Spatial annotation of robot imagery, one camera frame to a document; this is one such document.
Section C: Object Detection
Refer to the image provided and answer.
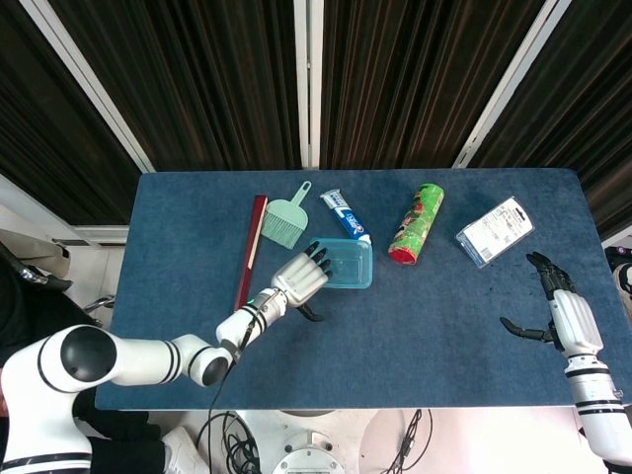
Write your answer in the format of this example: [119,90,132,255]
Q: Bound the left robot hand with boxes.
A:
[270,245,334,323]

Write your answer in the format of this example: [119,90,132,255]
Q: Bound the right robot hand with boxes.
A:
[499,251,605,358]

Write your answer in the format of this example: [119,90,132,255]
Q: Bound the teal plastic lid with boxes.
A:
[308,236,374,290]

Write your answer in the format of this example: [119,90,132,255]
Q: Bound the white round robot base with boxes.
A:
[271,429,347,474]

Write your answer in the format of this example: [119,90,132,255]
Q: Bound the dark red folded fan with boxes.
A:
[232,195,269,313]

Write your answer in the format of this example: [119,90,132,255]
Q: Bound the mint green small brush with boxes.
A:
[260,181,313,250]

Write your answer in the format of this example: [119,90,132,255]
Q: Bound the black white device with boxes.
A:
[604,245,632,298]

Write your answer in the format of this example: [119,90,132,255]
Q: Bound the blue white toothpaste tube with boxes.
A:
[319,191,373,246]

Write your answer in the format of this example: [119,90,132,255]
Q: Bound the blue felt table mat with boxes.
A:
[94,168,632,412]

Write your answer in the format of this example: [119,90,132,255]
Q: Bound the clear blister pack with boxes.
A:
[454,196,536,270]

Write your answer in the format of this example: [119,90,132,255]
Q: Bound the green chip can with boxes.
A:
[387,183,445,267]

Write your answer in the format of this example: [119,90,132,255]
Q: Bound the chrome chair tube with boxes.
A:
[82,294,117,313]

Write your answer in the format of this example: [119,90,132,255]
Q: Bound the white shoe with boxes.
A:
[160,425,209,474]

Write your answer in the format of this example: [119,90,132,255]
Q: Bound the chrome black chair armrest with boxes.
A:
[14,266,74,293]

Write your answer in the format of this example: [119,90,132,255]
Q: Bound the person in black clothes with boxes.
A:
[0,246,167,474]

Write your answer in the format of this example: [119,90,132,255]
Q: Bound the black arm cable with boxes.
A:
[204,300,271,474]

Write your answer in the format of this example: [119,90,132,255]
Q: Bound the black floor cable bundle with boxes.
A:
[197,410,261,474]

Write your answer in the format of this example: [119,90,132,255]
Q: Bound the white window post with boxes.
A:
[293,0,325,170]
[19,0,157,174]
[452,0,574,170]

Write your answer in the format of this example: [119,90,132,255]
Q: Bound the thin black floor cable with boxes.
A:
[379,408,435,474]

